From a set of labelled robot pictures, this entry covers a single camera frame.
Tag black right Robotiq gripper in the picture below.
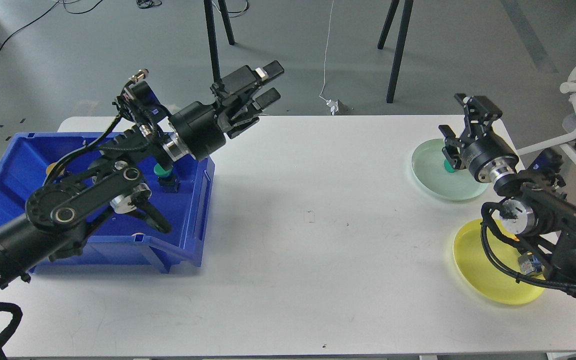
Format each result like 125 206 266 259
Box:
438 93 520 183

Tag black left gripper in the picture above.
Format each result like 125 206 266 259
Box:
163 60 285 162

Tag small green push button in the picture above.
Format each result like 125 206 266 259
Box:
443 159 458 174

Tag yellow push button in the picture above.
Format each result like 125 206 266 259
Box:
501 235 544 277

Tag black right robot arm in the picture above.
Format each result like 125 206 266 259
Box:
438 93 576 298

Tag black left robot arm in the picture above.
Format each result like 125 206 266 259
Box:
0 61 285 360

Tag light green plate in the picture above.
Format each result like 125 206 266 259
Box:
410 138 489 202

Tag yellow plate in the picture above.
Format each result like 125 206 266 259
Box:
452 218 545 306

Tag orange push button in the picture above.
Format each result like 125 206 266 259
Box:
45 162 58 177

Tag black stand legs left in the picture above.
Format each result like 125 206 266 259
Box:
202 0 236 82

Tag black stand legs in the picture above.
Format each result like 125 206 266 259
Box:
202 0 236 82
377 0 414 104

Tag black stand legs right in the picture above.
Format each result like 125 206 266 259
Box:
377 0 414 104

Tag blue plastic bin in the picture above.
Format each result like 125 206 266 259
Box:
0 132 215 273

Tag white cable with charger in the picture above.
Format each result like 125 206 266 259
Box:
319 0 355 116

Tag black floor cable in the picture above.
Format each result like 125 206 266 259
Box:
0 0 105 82

